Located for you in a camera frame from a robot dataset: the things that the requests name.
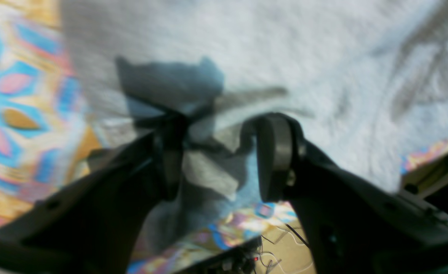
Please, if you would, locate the grey T-shirt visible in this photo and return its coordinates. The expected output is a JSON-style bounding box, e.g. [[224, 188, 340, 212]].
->
[[60, 0, 448, 253]]

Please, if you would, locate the patterned tablecloth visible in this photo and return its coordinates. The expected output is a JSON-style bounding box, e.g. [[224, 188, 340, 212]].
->
[[0, 0, 448, 274]]

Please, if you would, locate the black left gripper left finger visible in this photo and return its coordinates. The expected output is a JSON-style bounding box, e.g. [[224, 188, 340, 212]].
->
[[0, 113, 187, 274]]

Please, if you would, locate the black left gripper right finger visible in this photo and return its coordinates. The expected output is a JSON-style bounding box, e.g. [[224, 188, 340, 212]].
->
[[246, 113, 448, 274]]

